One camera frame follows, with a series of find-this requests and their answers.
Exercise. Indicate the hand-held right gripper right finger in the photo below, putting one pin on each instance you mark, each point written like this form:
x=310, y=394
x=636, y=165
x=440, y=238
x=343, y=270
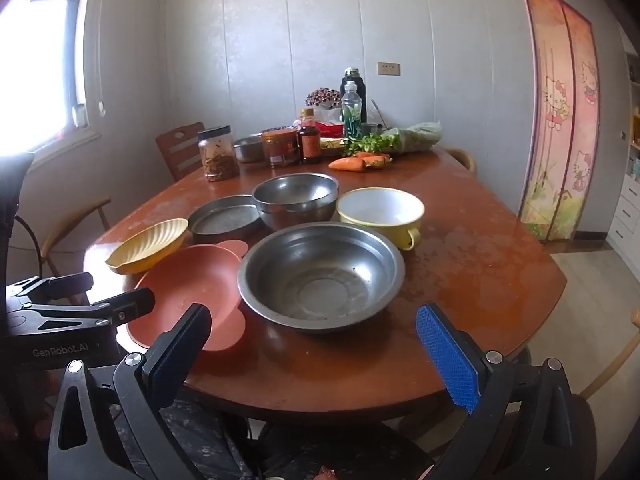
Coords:
x=447, y=355

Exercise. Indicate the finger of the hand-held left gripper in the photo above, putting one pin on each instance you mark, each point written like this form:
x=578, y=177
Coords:
x=60, y=282
x=120, y=307

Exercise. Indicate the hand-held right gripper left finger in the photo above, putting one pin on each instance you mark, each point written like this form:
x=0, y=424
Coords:
x=180, y=350

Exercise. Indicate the yellow ribbed plate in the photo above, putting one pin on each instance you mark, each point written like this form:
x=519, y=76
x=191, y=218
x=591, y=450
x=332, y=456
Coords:
x=145, y=250

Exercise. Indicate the orange plastic plate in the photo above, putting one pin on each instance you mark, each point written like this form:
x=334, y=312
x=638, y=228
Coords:
x=190, y=280

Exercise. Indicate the shallow steel plate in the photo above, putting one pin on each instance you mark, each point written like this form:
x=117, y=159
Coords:
x=220, y=220

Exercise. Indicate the large steel bowl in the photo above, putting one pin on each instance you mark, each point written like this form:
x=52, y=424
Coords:
x=320, y=285

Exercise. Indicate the deep steel bowl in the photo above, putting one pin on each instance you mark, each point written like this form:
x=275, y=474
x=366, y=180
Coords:
x=295, y=195

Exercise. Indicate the light wooden chair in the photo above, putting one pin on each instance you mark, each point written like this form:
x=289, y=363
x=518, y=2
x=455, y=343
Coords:
x=75, y=215
x=620, y=355
x=462, y=157

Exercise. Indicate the dark floral trousers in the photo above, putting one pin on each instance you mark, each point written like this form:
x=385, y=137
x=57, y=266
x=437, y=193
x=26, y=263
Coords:
x=200, y=440

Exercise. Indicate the brown wooden chair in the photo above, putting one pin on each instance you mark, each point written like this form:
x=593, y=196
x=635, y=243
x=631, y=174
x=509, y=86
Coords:
x=175, y=155

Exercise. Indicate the clear jar black lid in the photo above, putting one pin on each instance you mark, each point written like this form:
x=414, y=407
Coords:
x=217, y=160

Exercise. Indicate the small steel bowl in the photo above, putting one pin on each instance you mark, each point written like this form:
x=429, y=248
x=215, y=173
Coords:
x=248, y=150

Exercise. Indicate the medium carrot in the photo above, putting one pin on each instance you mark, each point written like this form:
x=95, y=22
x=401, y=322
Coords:
x=375, y=160

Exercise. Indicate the large carrot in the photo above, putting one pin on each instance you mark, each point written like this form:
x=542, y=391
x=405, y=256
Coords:
x=347, y=164

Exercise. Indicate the bag of green vegetables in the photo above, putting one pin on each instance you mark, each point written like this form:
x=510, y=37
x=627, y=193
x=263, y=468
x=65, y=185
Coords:
x=420, y=137

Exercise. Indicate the red labelled jar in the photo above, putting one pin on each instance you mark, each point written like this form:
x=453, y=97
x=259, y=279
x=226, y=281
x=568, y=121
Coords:
x=280, y=152

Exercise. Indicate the window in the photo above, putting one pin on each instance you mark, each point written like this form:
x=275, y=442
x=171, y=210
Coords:
x=40, y=60

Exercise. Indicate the leafy greens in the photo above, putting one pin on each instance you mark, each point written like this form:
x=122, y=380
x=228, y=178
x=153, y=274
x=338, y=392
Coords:
x=370, y=144

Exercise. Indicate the white cabinet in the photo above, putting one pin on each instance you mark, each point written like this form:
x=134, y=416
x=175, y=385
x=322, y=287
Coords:
x=627, y=210

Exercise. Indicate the small glass cup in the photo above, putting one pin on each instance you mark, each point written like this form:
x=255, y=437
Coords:
x=369, y=130

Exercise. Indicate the pale yellow packet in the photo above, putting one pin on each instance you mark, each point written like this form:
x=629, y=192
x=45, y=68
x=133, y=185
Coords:
x=332, y=144

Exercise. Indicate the dark sauce bottle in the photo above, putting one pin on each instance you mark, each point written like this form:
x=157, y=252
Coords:
x=310, y=145

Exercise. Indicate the thin metal utensil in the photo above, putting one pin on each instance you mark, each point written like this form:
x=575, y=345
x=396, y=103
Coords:
x=377, y=111

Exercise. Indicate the clear plastic bottle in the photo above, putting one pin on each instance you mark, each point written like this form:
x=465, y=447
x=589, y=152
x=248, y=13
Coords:
x=351, y=115

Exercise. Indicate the red tissue packet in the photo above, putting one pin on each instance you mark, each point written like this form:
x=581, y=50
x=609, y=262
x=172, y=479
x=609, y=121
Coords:
x=330, y=120

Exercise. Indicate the cartoon door curtain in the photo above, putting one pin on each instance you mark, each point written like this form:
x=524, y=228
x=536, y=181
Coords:
x=560, y=110

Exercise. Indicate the black thermos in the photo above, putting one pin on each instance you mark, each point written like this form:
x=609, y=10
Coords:
x=362, y=95

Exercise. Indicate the flower bouquet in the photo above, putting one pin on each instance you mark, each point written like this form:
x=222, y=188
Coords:
x=324, y=97

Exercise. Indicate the beige wall socket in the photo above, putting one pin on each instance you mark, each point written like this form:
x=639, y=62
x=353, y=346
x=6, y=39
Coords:
x=388, y=69

